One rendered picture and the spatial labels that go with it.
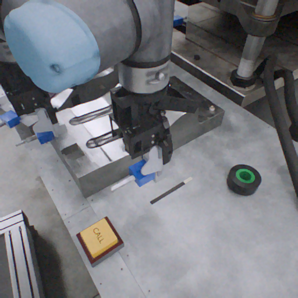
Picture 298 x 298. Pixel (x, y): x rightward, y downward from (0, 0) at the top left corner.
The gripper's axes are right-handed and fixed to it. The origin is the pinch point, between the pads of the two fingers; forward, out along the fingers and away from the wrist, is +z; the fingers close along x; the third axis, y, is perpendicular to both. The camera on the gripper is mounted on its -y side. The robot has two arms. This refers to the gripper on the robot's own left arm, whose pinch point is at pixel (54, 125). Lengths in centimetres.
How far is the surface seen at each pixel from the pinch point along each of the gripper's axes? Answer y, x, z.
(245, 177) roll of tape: -36, 39, 9
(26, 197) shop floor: 22, -57, 90
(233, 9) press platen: -79, -11, -10
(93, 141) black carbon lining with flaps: -6.6, 9.8, 1.9
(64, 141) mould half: -0.2, 6.1, 1.4
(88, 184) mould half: 0.1, 19.1, 5.4
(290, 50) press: -115, -1, 12
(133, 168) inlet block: -7.9, 28.0, -4.2
